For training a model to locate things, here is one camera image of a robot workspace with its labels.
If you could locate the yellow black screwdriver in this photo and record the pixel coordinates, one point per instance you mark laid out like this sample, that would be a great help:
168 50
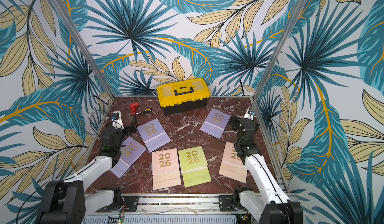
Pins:
146 111

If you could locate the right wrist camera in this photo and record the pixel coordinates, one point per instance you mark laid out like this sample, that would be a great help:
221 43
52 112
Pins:
250 113

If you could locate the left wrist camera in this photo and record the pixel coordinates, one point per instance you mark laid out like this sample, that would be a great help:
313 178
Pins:
116 119

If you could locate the red clamp tool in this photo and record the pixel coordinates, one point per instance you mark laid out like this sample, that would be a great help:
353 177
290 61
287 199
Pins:
134 107

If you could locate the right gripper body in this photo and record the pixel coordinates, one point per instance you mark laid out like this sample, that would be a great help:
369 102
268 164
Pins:
240 123

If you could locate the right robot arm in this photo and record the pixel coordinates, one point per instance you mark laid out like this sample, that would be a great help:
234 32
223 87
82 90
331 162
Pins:
273 205

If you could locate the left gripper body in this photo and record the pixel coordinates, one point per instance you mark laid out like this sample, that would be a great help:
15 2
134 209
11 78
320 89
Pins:
128 131

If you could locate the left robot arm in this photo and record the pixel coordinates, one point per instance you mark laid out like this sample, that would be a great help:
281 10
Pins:
65 202

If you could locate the purple calendar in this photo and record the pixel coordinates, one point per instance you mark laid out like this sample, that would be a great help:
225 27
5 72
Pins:
153 134
215 123
131 151

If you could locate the purple calendar front left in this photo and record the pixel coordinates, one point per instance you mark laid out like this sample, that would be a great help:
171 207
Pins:
131 151

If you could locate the yellow black toolbox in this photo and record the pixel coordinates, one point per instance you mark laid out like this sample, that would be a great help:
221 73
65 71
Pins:
183 96

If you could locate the purple calendar back right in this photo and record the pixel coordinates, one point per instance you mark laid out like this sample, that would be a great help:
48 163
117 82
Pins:
215 123

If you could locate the aluminium front rail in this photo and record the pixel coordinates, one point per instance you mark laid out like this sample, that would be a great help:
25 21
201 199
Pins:
176 209

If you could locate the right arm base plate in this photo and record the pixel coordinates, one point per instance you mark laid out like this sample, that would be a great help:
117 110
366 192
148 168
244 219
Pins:
230 203

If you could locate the pink calendar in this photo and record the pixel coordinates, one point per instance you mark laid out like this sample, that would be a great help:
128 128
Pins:
231 165
166 171

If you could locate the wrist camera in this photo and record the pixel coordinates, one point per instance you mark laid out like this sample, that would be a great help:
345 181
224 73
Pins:
250 113
116 119

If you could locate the purple calendar back left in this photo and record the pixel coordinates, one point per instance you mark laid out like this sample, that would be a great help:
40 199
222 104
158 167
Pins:
153 134

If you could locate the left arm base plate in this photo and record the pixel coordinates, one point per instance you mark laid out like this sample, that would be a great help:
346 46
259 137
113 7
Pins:
126 204

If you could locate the green calendar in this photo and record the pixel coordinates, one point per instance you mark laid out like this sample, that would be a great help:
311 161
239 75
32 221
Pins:
194 166

